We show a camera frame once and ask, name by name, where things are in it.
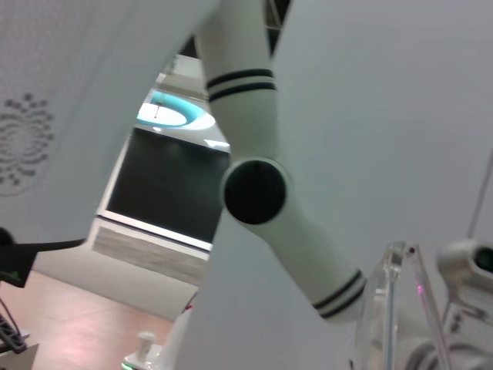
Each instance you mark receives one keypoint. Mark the black lattice stand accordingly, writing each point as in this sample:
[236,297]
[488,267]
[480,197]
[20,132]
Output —
[9,335]

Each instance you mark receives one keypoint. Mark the white perforated housing panel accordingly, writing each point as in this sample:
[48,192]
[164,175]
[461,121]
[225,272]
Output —
[77,77]

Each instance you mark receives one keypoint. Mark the white cylindrical knob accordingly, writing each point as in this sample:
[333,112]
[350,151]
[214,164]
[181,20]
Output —
[147,345]

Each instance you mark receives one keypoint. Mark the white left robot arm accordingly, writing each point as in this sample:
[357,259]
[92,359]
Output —
[246,127]

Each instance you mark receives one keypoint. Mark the clear white glasses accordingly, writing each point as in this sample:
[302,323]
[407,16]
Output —
[393,270]

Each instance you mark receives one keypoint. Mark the black wall screen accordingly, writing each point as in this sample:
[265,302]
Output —
[165,185]

